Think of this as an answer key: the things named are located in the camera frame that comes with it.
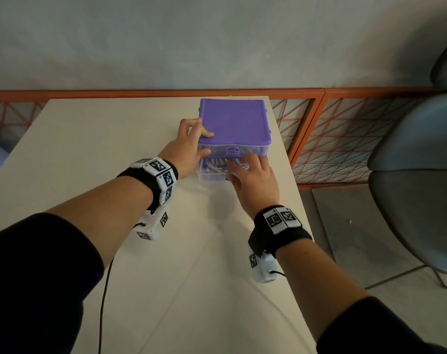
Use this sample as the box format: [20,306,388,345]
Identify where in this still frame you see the person's left hand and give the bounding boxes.
[158,118,215,180]

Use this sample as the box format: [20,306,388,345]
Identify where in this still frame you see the person's right hand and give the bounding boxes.
[225,153,281,220]

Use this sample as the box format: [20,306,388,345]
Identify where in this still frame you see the purple plastic drawer organizer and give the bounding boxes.
[196,98,272,183]

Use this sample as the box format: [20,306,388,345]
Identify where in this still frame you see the person's right forearm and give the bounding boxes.
[274,239,370,342]

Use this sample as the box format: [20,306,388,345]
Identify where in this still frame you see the person's left forearm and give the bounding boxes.
[43,176,154,269]

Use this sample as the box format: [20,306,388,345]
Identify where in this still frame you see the black marker wristband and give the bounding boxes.
[248,205,313,258]
[117,157,179,214]

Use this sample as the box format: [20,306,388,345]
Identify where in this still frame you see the cream white table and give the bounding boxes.
[0,96,316,354]

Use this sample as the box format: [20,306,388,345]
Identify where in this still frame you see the grey plastic chair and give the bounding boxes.
[365,91,447,291]

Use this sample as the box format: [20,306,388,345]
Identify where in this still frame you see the black sleeve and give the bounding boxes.
[316,296,447,354]
[0,212,105,354]

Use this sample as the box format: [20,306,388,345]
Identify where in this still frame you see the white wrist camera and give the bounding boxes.
[136,211,169,241]
[248,246,286,284]

